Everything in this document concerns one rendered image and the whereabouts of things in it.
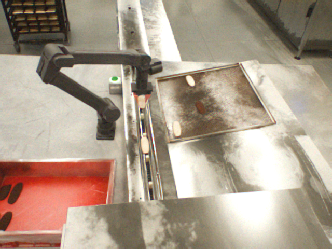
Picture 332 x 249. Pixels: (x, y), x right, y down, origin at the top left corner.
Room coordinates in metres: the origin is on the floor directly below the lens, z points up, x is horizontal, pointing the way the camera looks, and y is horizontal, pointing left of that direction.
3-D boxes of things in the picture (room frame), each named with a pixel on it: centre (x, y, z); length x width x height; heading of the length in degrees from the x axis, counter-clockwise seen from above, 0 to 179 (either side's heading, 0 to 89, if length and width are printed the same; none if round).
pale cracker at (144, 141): (0.92, 0.08, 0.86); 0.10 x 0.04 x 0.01; 11
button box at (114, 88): (1.36, 0.29, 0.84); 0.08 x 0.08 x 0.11; 11
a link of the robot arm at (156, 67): (1.17, 0.09, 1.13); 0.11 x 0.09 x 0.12; 127
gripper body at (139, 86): (1.15, 0.12, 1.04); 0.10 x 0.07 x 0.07; 101
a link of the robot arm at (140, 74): (1.15, 0.11, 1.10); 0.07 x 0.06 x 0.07; 127
